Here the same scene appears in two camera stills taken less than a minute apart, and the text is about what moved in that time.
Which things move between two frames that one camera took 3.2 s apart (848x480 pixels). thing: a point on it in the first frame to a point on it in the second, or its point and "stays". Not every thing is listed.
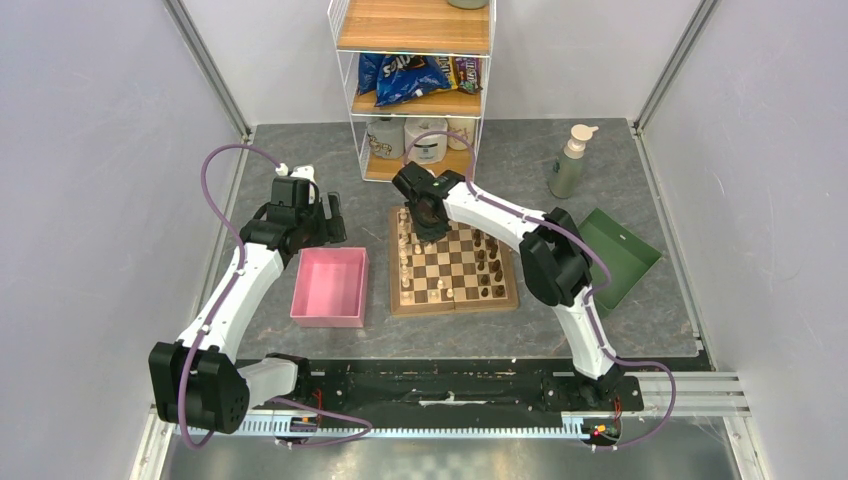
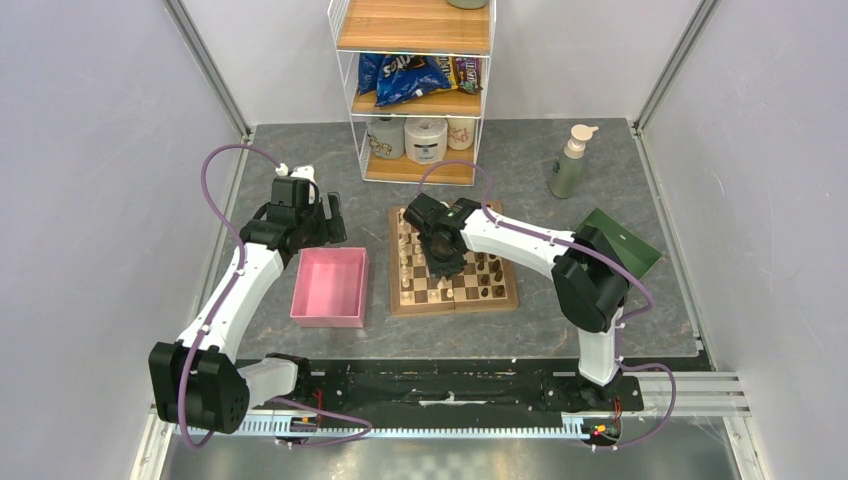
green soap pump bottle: x=564 y=180 stays
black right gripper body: x=426 y=228 to x=440 y=262
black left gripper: x=330 y=229 stays
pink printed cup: x=465 y=127 stays
